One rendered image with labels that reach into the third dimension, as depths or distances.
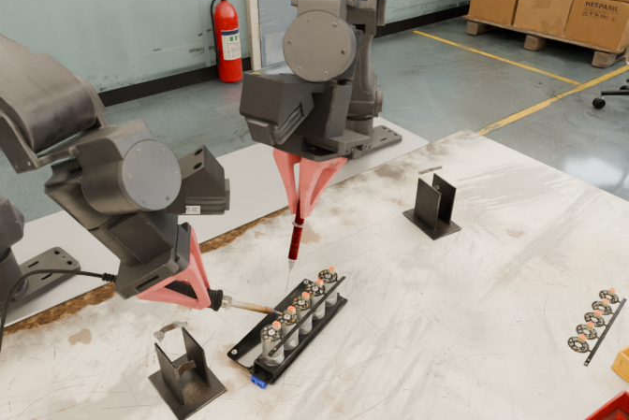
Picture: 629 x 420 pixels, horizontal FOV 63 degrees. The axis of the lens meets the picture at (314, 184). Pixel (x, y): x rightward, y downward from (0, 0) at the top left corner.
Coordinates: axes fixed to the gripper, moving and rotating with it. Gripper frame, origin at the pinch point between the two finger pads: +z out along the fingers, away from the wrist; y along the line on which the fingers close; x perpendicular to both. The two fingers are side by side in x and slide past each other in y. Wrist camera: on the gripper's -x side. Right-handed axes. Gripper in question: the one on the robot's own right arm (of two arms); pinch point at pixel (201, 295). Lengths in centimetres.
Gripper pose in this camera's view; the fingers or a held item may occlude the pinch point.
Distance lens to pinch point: 59.4
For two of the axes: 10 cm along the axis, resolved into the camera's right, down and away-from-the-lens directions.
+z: 4.8, 6.9, 5.5
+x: -8.6, 4.9, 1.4
